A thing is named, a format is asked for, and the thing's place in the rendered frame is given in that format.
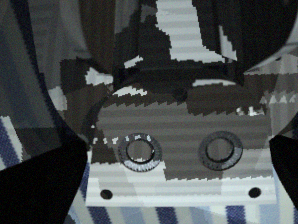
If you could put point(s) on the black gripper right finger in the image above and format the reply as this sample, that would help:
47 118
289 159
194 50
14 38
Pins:
284 154

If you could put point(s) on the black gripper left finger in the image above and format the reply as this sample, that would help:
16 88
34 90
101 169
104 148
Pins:
41 190

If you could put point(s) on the grey metal housing plate with holes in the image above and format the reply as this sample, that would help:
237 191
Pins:
179 125

